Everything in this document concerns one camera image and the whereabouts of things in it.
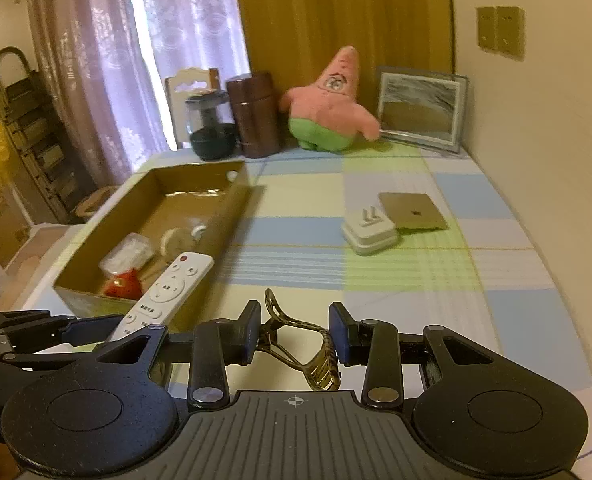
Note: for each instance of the red toy figure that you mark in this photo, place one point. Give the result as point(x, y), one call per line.
point(123, 285)

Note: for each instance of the white remote control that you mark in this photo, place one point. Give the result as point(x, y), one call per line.
point(166, 290)

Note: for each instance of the brown thermos flask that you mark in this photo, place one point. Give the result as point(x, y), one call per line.
point(253, 115)

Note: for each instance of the brown cardboard box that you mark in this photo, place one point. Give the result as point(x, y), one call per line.
point(226, 210)

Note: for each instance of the white charger plug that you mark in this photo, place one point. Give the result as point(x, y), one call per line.
point(370, 232)

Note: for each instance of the pink starfish plush toy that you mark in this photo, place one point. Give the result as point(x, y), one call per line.
point(331, 110)

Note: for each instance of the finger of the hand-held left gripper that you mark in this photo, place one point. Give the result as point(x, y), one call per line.
point(26, 320)
point(96, 330)

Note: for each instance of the glass jar with dark lid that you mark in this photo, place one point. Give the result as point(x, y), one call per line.
point(211, 135)

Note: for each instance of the silver picture frame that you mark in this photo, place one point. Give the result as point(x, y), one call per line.
point(420, 107)

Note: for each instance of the gold hair claw clip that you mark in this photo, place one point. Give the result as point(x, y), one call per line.
point(321, 365)

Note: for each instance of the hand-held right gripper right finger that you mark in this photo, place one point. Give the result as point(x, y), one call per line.
point(338, 335)

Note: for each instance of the lace curtain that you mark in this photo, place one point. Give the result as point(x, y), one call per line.
point(101, 60)

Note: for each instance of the dark folding ladder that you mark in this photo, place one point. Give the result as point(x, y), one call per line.
point(31, 120)

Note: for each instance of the bag of white floss picks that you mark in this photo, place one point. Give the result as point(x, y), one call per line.
point(126, 255)

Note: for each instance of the beige wall switch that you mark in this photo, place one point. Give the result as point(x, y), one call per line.
point(508, 29)
point(486, 29)

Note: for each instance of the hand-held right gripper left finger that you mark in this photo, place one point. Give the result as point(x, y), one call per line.
point(248, 332)

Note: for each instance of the beige card stand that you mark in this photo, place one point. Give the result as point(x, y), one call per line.
point(415, 212)

